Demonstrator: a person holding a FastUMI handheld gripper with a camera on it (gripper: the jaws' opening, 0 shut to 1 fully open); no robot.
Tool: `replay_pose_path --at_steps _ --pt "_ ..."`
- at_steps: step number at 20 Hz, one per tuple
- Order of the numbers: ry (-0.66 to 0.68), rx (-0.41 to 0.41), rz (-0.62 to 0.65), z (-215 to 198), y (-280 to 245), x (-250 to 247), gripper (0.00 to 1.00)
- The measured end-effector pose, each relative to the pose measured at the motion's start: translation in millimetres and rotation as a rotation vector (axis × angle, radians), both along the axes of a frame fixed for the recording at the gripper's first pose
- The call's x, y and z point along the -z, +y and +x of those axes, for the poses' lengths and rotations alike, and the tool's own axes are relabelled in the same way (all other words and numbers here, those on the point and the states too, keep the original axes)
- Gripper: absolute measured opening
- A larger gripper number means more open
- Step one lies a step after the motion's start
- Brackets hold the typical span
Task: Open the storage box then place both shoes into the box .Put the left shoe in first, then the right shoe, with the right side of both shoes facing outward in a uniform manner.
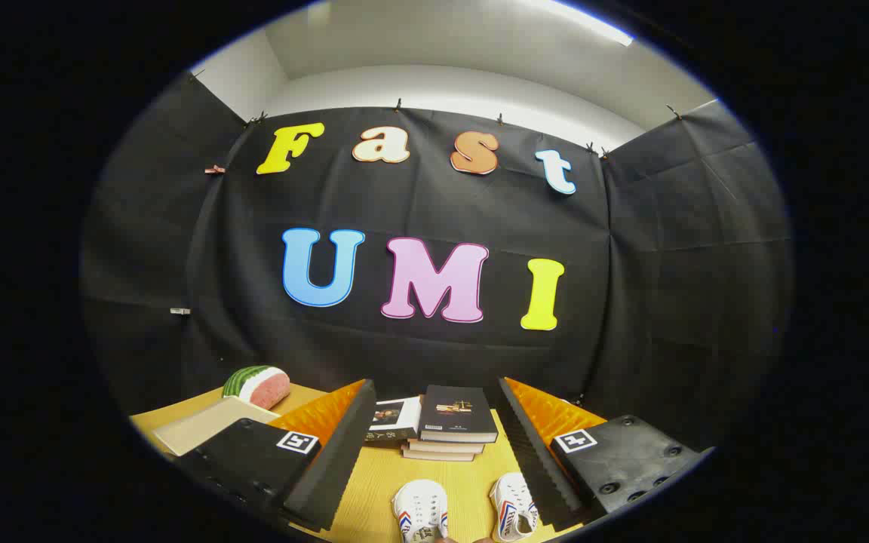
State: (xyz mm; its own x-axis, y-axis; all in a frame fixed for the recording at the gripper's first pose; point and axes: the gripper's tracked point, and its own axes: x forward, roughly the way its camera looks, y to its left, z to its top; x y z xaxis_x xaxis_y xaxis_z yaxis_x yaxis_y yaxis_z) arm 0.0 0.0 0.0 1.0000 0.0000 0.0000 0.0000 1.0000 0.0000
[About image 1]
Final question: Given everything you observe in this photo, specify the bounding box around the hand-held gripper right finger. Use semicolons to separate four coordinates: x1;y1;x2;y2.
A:
496;377;714;529

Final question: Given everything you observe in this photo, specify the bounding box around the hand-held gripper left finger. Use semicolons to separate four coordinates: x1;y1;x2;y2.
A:
174;379;377;532

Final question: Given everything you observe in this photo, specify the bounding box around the white canvas shoe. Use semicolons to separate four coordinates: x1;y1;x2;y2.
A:
392;480;450;543
489;473;539;542

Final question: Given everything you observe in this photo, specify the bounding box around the cream fabric storage box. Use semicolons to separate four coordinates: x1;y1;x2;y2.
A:
152;396;281;457

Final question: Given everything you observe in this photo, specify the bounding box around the white portrait cover book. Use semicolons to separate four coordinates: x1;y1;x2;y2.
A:
365;397;422;447

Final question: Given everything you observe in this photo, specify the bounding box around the black cover book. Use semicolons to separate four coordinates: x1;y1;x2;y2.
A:
418;385;499;444

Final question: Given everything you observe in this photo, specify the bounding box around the brown cover book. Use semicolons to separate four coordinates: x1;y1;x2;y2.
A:
402;446;477;462
407;437;487;455

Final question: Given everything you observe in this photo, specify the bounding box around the watermelon slice plush toy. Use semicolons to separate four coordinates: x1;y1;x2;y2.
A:
222;366;291;410

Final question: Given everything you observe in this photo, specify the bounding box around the black backdrop cloth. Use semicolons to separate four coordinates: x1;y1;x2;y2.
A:
80;72;794;453

